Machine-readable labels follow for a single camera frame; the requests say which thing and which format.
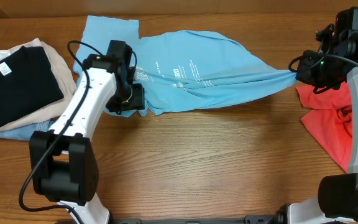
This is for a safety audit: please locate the light blue printed t-shirt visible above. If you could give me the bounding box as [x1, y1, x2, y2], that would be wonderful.
[76, 16, 296, 116]

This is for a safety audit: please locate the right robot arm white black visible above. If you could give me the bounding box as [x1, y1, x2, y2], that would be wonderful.
[268, 7, 358, 223]

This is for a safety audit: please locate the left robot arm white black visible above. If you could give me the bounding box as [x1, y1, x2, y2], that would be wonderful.
[19, 40, 145, 223]

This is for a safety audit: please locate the red printed t-shirt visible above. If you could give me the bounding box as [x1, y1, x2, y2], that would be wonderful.
[296, 83, 352, 171]

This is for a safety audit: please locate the folded beige shirt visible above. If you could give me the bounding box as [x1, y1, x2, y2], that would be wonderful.
[0, 38, 76, 131]

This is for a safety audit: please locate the folded black shirt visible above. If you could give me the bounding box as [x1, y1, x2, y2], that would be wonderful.
[0, 46, 63, 127]

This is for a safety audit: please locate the folded light blue denim garment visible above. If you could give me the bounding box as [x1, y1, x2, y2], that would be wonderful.
[0, 119, 55, 141]

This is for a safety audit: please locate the cardboard back panel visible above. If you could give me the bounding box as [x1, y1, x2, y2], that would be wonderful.
[0, 0, 358, 18]

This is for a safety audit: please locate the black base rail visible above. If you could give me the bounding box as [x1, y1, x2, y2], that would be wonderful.
[111, 215, 287, 224]

